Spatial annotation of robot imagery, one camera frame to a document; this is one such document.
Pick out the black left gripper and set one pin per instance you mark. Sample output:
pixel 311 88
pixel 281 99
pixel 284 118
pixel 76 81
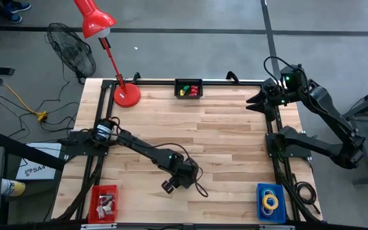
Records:
pixel 187 175

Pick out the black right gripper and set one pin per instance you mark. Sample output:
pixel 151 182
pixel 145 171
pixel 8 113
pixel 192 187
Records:
pixel 271 99

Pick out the yellow tape roll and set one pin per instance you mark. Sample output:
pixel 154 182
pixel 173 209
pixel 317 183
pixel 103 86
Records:
pixel 263 202

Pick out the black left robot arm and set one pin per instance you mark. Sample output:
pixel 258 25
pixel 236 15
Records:
pixel 139 145

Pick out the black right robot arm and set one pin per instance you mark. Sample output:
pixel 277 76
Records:
pixel 331 111

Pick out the red plastic basket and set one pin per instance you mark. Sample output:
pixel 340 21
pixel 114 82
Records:
pixel 93 195

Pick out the black plastic basket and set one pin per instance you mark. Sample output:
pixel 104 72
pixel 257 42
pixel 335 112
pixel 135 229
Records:
pixel 177 83

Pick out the blue plastic basket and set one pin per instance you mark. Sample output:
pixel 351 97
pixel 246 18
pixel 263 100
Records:
pixel 283 204

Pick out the white cardboard box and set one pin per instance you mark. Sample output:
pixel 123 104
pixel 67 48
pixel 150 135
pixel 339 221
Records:
pixel 40 169

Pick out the black diagonal beam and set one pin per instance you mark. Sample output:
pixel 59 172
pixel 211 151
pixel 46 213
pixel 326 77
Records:
pixel 18 150

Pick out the yellow white spray can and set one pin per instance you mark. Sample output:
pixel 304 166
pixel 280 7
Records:
pixel 13 188

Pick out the black floor fan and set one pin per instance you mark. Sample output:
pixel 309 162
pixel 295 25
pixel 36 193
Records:
pixel 72 51

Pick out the red desk lamp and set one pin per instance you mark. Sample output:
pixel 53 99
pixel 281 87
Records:
pixel 94 19

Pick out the person's shoe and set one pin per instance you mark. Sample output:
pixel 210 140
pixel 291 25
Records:
pixel 20 6
pixel 15 18

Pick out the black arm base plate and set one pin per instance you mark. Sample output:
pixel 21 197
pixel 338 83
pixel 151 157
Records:
pixel 75 148
pixel 299 152

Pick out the black aluminium table frame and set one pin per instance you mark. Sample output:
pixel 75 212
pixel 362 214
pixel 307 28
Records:
pixel 158 82

